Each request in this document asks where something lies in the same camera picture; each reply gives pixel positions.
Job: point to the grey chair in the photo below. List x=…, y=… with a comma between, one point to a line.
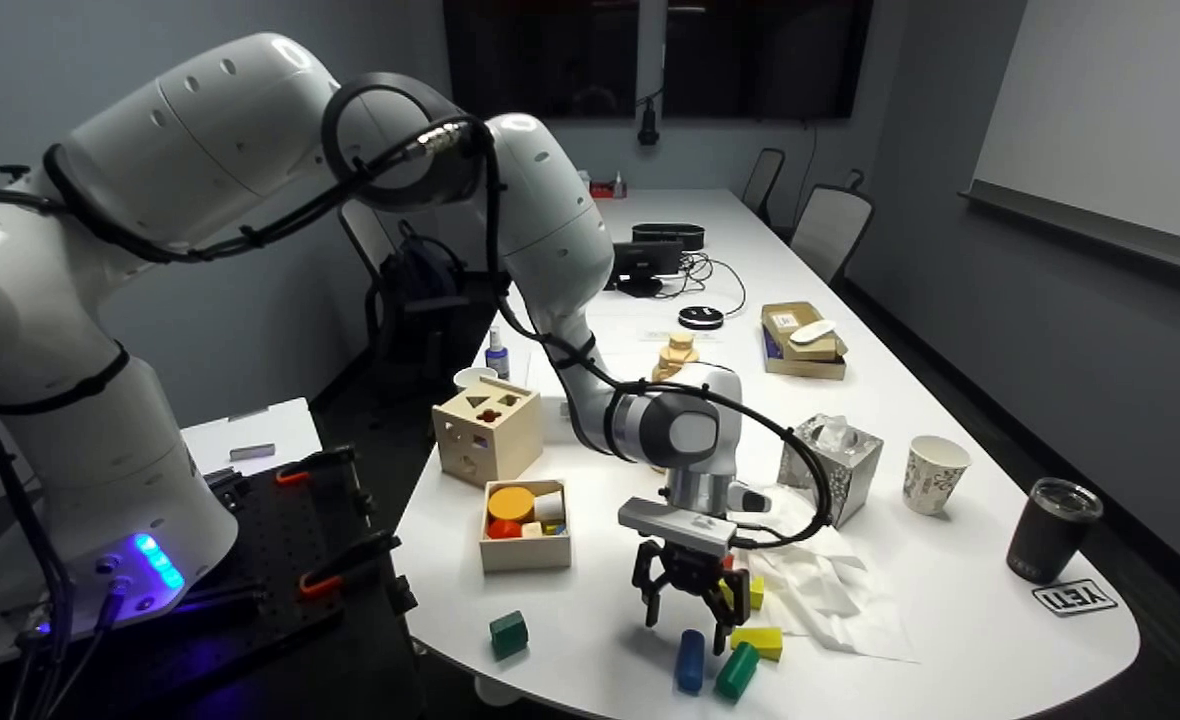
x=830, y=230
x=762, y=181

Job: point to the green block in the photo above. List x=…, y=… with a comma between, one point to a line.
x=504, y=633
x=739, y=674

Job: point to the black backpack on chair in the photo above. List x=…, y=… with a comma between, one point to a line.
x=431, y=301

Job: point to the marble pattern tissue box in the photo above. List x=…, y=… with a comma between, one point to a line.
x=851, y=461

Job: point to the blue cylinder block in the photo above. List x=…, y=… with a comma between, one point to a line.
x=691, y=660

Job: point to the black rectangular speaker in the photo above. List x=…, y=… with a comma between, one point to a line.
x=669, y=232

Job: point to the tan plastic bottle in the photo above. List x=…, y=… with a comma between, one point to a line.
x=677, y=355

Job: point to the black device with cables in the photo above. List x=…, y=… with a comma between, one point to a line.
x=669, y=269

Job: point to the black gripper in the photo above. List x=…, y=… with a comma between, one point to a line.
x=711, y=578

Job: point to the grey chair right far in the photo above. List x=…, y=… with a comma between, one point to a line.
x=762, y=181

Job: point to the dark metal tumbler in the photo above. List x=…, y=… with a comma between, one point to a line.
x=1051, y=529

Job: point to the green block front right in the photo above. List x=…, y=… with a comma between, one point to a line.
x=739, y=674

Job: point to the white paper sheet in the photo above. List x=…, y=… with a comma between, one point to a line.
x=255, y=440

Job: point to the black round disc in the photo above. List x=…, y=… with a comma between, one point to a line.
x=702, y=317

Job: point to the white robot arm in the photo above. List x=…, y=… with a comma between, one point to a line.
x=212, y=161

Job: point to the wooden shape sorter cube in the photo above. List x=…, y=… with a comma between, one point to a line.
x=491, y=431

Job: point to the red white box far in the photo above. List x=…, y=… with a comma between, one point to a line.
x=608, y=190

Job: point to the white paper cup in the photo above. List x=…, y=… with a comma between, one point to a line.
x=934, y=469

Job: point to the small sanitizer bottle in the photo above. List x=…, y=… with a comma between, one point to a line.
x=499, y=355

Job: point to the whiteboard on wall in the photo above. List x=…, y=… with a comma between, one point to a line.
x=1085, y=131

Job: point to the green block front left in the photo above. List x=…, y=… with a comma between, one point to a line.
x=504, y=633

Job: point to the yellow block near front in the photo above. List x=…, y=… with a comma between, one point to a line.
x=767, y=643

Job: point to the orange round block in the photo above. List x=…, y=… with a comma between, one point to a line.
x=510, y=503

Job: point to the dark wall screen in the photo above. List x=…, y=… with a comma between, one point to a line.
x=686, y=58

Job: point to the black white label tag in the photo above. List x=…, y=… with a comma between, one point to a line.
x=1072, y=598

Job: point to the small wooden box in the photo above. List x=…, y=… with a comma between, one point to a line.
x=529, y=546

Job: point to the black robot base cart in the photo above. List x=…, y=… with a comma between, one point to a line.
x=302, y=598

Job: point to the wooden tray with items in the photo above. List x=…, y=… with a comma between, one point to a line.
x=797, y=341

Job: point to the white crumpled cloth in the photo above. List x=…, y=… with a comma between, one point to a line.
x=834, y=598

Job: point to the yellow block near red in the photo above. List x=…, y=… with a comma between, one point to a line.
x=757, y=589

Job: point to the grey chair right near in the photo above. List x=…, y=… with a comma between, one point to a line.
x=830, y=230

